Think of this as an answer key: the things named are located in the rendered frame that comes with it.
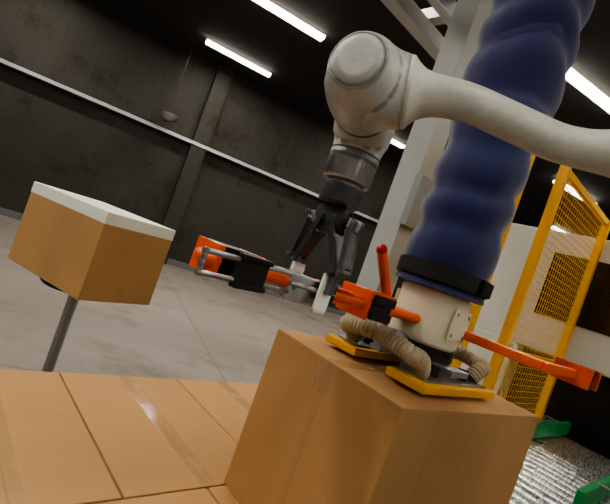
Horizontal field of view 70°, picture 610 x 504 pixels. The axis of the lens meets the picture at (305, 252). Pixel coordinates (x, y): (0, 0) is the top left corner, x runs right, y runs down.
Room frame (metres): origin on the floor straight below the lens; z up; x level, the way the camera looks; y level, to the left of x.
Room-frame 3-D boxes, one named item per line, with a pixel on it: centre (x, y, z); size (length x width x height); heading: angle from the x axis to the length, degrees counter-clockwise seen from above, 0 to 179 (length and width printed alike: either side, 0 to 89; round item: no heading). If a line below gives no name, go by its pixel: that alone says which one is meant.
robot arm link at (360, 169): (0.79, -0.03, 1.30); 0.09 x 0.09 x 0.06
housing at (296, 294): (0.76, 0.00, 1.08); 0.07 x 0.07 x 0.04; 42
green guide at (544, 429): (2.56, -1.54, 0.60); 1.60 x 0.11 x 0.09; 133
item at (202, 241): (0.68, 0.11, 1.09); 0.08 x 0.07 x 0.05; 132
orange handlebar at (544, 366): (0.86, -0.28, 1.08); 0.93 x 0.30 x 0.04; 132
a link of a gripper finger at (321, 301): (0.75, -0.06, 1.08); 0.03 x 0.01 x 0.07; 131
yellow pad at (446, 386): (1.01, -0.40, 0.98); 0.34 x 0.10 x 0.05; 132
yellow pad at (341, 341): (1.15, -0.28, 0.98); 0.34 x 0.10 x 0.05; 132
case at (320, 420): (1.10, -0.36, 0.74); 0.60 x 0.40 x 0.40; 129
